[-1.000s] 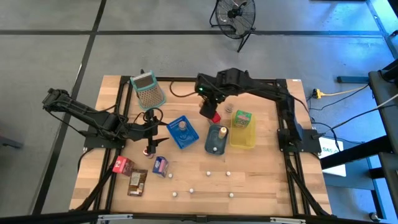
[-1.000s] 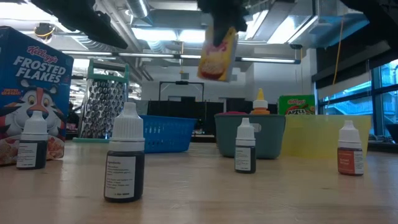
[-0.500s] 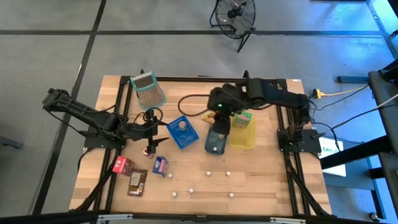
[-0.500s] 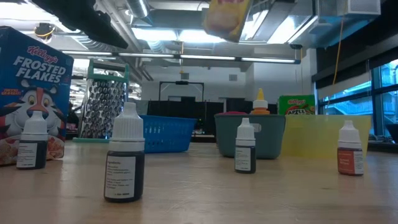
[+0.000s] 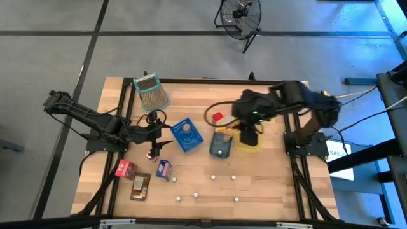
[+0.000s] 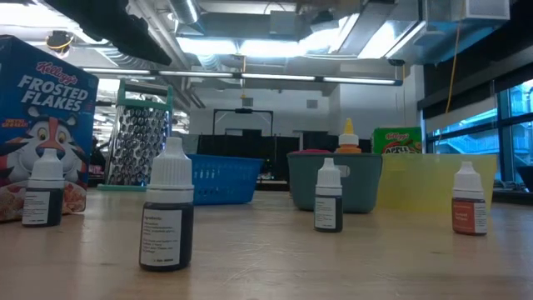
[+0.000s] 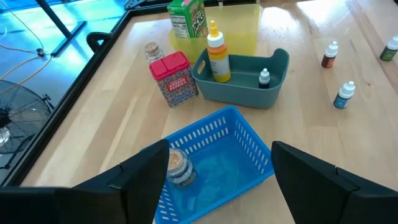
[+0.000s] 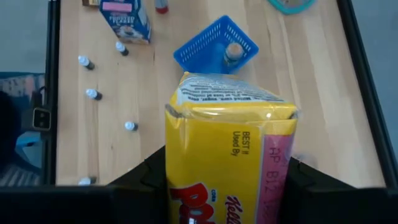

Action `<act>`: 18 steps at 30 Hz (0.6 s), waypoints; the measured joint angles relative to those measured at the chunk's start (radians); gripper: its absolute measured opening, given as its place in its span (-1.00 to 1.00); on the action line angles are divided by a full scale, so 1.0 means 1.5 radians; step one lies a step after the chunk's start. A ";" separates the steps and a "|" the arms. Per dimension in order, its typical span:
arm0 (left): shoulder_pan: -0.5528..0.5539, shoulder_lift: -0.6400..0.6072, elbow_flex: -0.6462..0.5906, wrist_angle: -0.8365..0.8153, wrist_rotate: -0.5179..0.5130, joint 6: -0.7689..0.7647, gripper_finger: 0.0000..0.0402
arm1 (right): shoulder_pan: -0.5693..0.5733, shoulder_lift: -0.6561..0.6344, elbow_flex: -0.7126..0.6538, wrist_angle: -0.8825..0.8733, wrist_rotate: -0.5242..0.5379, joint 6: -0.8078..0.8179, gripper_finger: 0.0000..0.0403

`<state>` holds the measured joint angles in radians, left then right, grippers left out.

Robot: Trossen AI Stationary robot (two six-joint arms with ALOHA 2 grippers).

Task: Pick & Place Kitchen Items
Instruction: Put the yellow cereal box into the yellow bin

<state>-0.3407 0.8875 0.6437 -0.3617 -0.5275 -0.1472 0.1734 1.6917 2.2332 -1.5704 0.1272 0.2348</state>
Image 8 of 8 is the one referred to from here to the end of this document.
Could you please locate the person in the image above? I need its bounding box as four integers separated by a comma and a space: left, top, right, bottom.
0, 90, 22, 170

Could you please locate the blue Frosted Flakes cereal box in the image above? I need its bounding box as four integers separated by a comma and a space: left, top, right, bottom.
99, 0, 152, 44

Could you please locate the teal-rimmed metal box grater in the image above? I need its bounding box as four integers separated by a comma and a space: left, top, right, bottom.
266, 0, 317, 16

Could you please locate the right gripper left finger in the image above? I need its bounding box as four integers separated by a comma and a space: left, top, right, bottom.
0, 146, 167, 224

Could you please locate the labelled glass spice jar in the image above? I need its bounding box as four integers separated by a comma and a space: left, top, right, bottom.
223, 42, 245, 67

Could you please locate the yellow Corn Pops cereal box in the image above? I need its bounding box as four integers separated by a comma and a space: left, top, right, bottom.
164, 71, 299, 224

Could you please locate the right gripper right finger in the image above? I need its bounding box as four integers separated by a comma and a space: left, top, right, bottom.
281, 157, 398, 224

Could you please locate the black aluminium table frame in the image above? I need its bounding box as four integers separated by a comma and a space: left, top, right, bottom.
45, 0, 398, 189

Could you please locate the black depth camera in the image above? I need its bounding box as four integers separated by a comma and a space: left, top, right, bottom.
30, 107, 52, 131

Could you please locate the blue slotted plastic basket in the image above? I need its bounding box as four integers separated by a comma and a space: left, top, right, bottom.
172, 14, 260, 75

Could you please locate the small blue dropper bottle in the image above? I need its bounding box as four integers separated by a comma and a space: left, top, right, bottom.
124, 120, 139, 132

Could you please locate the red squeeze bottle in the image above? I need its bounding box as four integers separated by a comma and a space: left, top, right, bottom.
154, 0, 170, 15

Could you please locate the small dark dropper bottle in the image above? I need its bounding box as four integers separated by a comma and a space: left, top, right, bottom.
114, 41, 130, 57
77, 55, 96, 71
85, 88, 103, 101

